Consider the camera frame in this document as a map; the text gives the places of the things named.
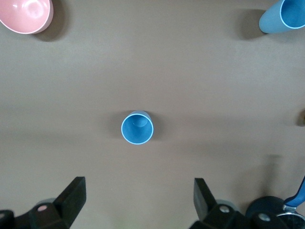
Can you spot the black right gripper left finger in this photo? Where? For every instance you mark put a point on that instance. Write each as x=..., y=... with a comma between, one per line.
x=74, y=198

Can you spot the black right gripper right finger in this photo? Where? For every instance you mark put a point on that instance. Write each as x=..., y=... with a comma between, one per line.
x=202, y=198

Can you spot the blue plastic cup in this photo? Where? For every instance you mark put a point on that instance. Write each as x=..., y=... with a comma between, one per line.
x=137, y=133
x=271, y=21

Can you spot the glass lid with blue knob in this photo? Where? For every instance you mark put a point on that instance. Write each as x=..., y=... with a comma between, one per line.
x=294, y=220

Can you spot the brown table cover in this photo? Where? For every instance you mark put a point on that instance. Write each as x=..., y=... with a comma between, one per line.
x=152, y=71

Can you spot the pink bowl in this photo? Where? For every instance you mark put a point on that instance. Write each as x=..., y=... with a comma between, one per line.
x=23, y=14

